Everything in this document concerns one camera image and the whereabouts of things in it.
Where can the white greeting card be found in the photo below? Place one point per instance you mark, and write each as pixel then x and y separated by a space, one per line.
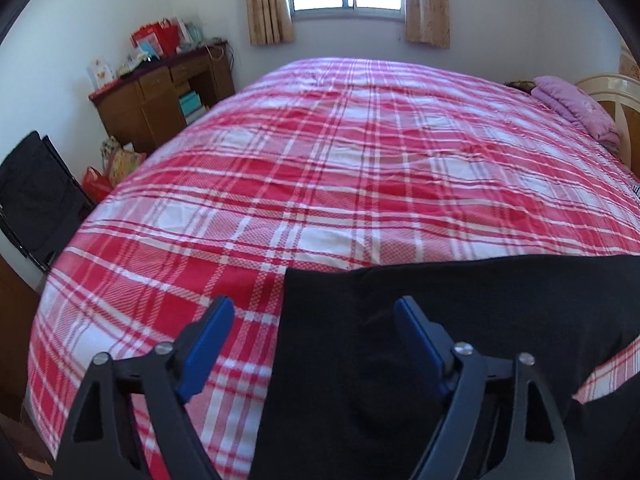
pixel 100 73

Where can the cream wooden headboard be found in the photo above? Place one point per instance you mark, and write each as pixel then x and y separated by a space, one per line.
pixel 619 95

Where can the black folding chair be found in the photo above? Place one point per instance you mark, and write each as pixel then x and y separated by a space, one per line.
pixel 42 203

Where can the right beige curtain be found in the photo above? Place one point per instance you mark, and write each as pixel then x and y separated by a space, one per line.
pixel 428 22

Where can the red gift bag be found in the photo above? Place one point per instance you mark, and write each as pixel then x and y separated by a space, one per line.
pixel 162 36

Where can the floral gift bag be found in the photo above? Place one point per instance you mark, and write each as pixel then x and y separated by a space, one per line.
pixel 119 162

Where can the brown wooden desk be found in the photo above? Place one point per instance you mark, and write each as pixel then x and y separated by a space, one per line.
pixel 143 109

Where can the pink folded blanket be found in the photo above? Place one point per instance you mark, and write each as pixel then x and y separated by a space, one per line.
pixel 575 106

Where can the black pants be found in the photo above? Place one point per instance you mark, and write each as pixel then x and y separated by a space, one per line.
pixel 347 401

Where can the left beige curtain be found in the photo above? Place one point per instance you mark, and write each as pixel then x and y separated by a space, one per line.
pixel 269 22

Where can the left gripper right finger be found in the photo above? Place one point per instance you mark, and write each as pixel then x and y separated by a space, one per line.
pixel 497 417

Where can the beige curtain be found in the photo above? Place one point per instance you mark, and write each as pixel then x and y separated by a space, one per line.
pixel 269 22
pixel 428 22

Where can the red plaid bedspread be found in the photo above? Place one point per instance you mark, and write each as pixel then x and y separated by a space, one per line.
pixel 325 164

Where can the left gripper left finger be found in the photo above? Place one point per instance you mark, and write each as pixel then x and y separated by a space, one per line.
pixel 101 439

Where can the red plastic bag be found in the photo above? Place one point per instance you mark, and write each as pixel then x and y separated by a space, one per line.
pixel 96 185

